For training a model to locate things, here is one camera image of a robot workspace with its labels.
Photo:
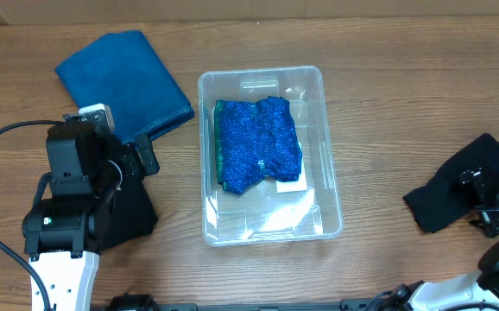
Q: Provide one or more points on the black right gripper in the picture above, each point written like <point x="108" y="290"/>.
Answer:
<point x="495" y="223"/>

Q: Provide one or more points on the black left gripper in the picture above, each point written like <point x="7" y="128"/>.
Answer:
<point x="144" y="155"/>

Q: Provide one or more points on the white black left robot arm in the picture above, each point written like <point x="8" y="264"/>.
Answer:
<point x="92" y="199"/>

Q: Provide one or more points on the blue denim cloth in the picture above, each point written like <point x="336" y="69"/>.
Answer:
<point x="123" y="71"/>

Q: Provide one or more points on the sparkly blue green cloth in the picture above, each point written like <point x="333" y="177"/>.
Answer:
<point x="255" y="141"/>

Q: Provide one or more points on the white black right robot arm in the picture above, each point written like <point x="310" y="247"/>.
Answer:
<point x="478" y="290"/>

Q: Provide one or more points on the white label sticker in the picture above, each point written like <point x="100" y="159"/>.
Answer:
<point x="293" y="186"/>

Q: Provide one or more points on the clear plastic container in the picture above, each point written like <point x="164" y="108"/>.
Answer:
<point x="260" y="214"/>

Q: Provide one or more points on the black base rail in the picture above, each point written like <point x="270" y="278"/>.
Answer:
<point x="147" y="302"/>

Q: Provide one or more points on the black cloth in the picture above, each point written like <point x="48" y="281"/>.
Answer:
<point x="134" y="215"/>
<point x="444" y="199"/>

